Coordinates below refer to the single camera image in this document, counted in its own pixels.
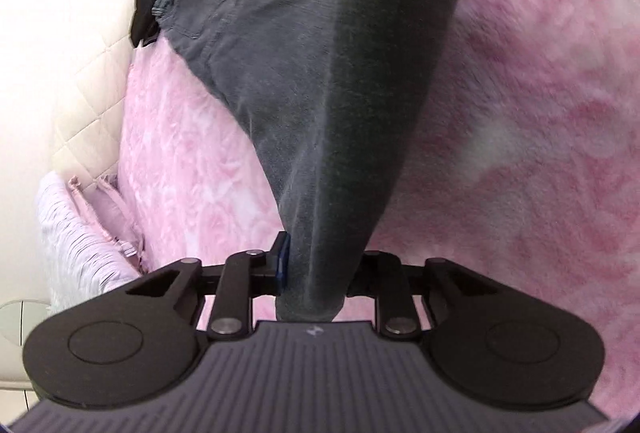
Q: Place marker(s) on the folded pink blanket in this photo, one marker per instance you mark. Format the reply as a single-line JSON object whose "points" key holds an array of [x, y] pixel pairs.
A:
{"points": [[117, 213]]}

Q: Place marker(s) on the pink floral blanket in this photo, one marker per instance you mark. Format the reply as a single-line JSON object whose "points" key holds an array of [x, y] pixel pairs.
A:
{"points": [[525, 138]]}

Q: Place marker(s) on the grey jeans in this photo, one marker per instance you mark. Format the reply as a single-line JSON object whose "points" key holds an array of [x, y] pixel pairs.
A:
{"points": [[325, 88]]}

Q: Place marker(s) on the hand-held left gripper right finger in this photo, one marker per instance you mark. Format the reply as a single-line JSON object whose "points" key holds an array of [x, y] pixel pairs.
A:
{"points": [[367, 273]]}

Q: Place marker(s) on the striped grey quilt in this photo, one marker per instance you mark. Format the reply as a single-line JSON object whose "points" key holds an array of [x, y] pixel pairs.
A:
{"points": [[75, 258]]}

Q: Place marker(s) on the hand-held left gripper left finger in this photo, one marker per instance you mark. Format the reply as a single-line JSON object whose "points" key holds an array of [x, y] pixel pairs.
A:
{"points": [[282, 260]]}

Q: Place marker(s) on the white quilted cushion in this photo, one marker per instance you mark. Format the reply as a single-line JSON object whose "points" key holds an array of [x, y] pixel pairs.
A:
{"points": [[75, 63]]}

